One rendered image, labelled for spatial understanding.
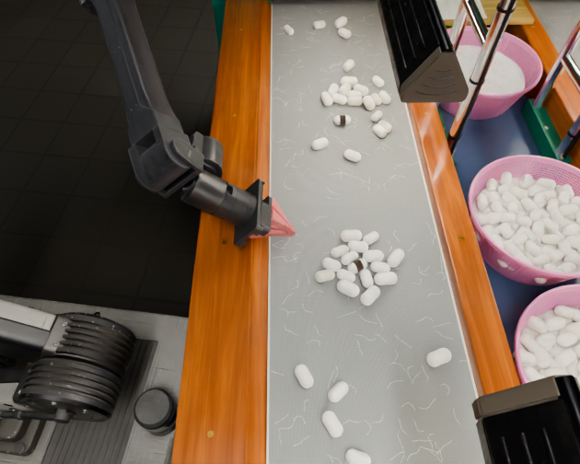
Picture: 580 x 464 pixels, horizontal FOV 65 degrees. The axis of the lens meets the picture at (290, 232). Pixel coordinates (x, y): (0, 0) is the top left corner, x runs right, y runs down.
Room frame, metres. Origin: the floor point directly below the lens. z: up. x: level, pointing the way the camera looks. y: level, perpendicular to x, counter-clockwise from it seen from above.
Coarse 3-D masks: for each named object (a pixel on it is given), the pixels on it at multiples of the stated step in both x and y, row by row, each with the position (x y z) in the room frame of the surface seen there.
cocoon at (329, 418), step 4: (324, 412) 0.15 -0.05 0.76; (328, 412) 0.15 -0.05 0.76; (332, 412) 0.15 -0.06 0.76; (324, 416) 0.14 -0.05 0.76; (328, 416) 0.14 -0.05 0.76; (332, 416) 0.14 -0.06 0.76; (324, 420) 0.14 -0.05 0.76; (328, 420) 0.14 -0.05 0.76; (332, 420) 0.14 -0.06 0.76; (336, 420) 0.14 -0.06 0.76; (324, 424) 0.14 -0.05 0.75; (328, 424) 0.13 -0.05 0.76; (332, 424) 0.13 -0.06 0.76; (336, 424) 0.13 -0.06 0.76; (340, 424) 0.13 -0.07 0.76; (328, 428) 0.13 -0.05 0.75; (332, 428) 0.13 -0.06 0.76; (336, 428) 0.13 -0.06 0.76; (340, 428) 0.13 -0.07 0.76; (332, 432) 0.13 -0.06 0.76; (336, 432) 0.13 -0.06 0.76; (340, 432) 0.13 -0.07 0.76; (336, 436) 0.12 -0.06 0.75
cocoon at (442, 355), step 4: (440, 348) 0.24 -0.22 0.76; (444, 348) 0.24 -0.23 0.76; (432, 352) 0.24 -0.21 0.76; (436, 352) 0.23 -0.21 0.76; (440, 352) 0.23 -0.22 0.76; (444, 352) 0.23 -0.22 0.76; (448, 352) 0.23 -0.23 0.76; (428, 356) 0.23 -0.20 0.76; (432, 356) 0.23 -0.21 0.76; (436, 356) 0.23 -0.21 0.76; (440, 356) 0.23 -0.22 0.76; (444, 356) 0.23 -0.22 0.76; (448, 356) 0.23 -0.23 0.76; (428, 360) 0.22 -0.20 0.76; (432, 360) 0.22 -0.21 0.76; (436, 360) 0.22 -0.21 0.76; (440, 360) 0.22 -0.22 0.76; (444, 360) 0.22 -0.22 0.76; (448, 360) 0.22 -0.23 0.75; (428, 364) 0.22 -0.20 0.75; (432, 364) 0.22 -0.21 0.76; (436, 364) 0.22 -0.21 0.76; (440, 364) 0.22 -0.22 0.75
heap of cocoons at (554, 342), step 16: (528, 320) 0.29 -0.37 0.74; (544, 320) 0.29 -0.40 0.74; (560, 320) 0.29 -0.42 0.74; (576, 320) 0.29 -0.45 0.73; (528, 336) 0.26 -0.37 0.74; (544, 336) 0.26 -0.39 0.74; (560, 336) 0.27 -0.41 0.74; (576, 336) 0.27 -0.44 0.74; (528, 352) 0.24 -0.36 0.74; (544, 352) 0.24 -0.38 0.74; (560, 352) 0.24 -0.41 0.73; (576, 352) 0.24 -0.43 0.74; (528, 368) 0.21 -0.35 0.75; (544, 368) 0.22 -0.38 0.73; (560, 368) 0.22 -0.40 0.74; (576, 368) 0.22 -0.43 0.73
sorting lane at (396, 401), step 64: (320, 64) 0.95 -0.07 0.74; (384, 64) 0.95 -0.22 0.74; (320, 128) 0.73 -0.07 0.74; (320, 192) 0.55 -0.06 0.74; (384, 192) 0.55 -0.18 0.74; (320, 256) 0.41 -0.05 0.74; (384, 256) 0.41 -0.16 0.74; (320, 320) 0.29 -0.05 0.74; (384, 320) 0.29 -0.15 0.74; (448, 320) 0.29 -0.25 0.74; (320, 384) 0.19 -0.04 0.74; (384, 384) 0.19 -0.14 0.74; (448, 384) 0.19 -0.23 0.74; (320, 448) 0.11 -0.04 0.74; (384, 448) 0.11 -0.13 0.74; (448, 448) 0.11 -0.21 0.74
